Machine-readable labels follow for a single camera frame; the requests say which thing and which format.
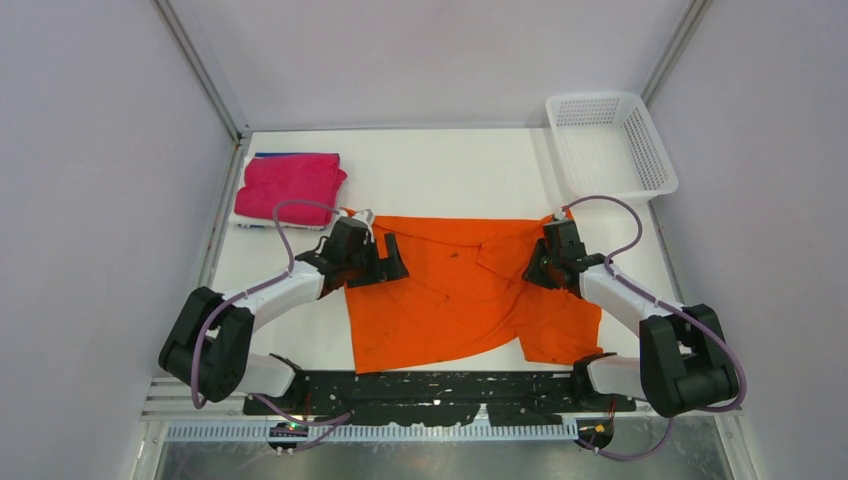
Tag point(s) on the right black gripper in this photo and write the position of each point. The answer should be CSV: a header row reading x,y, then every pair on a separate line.
x,y
532,273

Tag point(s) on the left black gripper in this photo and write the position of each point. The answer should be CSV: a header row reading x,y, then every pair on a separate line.
x,y
390,267

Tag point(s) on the orange t shirt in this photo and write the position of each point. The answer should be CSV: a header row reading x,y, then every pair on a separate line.
x,y
464,296

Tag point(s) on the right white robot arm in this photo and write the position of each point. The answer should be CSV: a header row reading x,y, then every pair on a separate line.
x,y
683,364

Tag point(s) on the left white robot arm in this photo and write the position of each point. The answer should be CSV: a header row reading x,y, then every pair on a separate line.
x,y
209,345

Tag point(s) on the folded pink t shirt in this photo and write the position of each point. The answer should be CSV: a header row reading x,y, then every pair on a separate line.
x,y
291,187

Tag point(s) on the white plastic basket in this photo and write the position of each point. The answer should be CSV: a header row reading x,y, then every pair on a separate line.
x,y
606,143

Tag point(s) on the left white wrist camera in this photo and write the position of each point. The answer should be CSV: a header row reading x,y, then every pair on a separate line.
x,y
365,216

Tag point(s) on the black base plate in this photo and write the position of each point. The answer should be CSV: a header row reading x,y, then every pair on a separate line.
x,y
437,398

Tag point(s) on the white slotted cable duct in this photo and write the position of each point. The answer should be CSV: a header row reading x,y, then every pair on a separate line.
x,y
256,431

